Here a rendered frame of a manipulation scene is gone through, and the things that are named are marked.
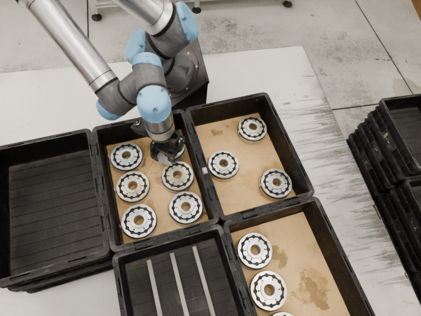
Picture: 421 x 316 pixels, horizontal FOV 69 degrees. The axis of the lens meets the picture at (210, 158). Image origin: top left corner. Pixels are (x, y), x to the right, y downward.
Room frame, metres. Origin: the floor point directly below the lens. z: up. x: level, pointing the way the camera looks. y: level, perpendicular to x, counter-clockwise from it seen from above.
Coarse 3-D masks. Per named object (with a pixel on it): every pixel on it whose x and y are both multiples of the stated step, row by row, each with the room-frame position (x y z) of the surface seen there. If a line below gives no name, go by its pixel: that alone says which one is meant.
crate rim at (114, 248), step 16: (176, 112) 0.58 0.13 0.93; (96, 128) 0.48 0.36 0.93; (96, 144) 0.43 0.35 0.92; (192, 144) 0.47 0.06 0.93; (96, 160) 0.37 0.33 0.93; (208, 192) 0.33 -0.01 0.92; (112, 224) 0.19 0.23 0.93; (192, 224) 0.23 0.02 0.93; (208, 224) 0.23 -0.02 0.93; (112, 240) 0.15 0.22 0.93
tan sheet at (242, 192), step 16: (208, 128) 0.61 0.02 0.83; (224, 128) 0.62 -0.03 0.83; (208, 144) 0.54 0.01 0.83; (224, 144) 0.55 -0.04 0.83; (240, 144) 0.56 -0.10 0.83; (256, 144) 0.57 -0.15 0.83; (272, 144) 0.58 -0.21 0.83; (208, 160) 0.48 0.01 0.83; (240, 160) 0.50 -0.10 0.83; (256, 160) 0.51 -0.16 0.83; (272, 160) 0.52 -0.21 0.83; (240, 176) 0.44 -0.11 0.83; (256, 176) 0.45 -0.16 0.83; (224, 192) 0.37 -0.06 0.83; (240, 192) 0.38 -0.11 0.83; (256, 192) 0.39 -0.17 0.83; (224, 208) 0.32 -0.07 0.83; (240, 208) 0.33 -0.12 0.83
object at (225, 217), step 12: (252, 96) 0.70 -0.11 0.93; (264, 96) 0.71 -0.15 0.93; (192, 108) 0.61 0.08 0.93; (192, 120) 0.56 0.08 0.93; (276, 120) 0.61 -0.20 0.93; (192, 132) 0.52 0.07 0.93; (288, 144) 0.53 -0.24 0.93; (204, 156) 0.44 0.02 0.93; (300, 168) 0.45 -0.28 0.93; (216, 192) 0.33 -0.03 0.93; (312, 192) 0.37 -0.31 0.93; (216, 204) 0.29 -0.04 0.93; (264, 204) 0.31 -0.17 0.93; (276, 204) 0.32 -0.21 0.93; (228, 216) 0.26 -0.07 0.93; (240, 216) 0.27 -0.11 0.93
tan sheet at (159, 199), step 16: (112, 144) 0.48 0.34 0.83; (144, 144) 0.50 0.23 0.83; (144, 160) 0.44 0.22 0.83; (112, 176) 0.37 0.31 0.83; (160, 176) 0.39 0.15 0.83; (176, 176) 0.40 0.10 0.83; (160, 192) 0.34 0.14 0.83; (160, 208) 0.29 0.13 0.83; (160, 224) 0.24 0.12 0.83; (176, 224) 0.24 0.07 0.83; (128, 240) 0.18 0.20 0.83
